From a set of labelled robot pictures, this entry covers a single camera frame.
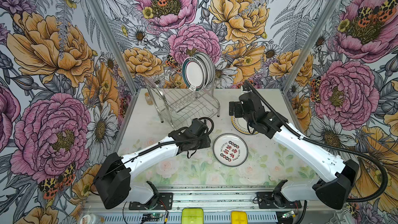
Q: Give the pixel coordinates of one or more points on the white plate red rim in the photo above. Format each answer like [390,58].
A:
[193,74]

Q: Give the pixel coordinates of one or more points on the yellow plastic box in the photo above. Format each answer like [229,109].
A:
[238,217]

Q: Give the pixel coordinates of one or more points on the white plate yellow rim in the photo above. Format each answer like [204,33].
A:
[241,126]

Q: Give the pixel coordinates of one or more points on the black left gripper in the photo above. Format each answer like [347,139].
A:
[205,143]

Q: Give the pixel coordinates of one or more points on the green plastic box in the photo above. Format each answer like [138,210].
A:
[192,216]

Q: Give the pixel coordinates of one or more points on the white round container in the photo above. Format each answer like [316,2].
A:
[92,219]

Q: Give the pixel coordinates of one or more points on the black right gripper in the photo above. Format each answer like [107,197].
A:
[238,107]

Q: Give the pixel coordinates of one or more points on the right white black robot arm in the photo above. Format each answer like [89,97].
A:
[335,177]

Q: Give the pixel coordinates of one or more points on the silver metal dish rack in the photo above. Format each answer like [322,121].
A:
[176,104]

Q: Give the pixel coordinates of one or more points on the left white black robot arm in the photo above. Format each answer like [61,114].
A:
[115,182]

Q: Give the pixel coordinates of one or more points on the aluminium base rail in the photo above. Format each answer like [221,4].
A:
[217,204]

